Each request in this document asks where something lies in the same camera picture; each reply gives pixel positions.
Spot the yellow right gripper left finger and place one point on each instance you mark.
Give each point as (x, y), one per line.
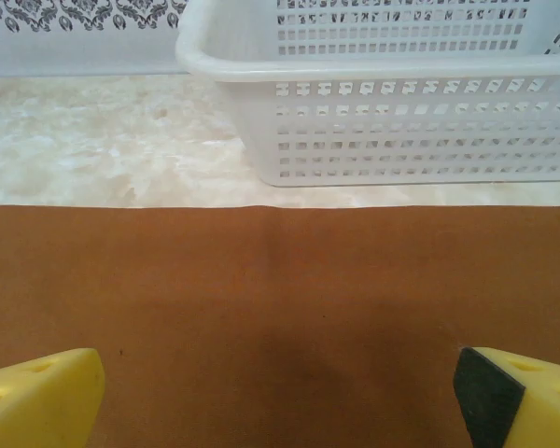
(37, 401)

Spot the white plastic mesh basket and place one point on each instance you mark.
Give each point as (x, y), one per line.
(242, 65)

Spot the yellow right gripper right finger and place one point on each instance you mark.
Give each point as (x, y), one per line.
(532, 406)

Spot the brown long pants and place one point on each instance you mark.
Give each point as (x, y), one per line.
(261, 303)

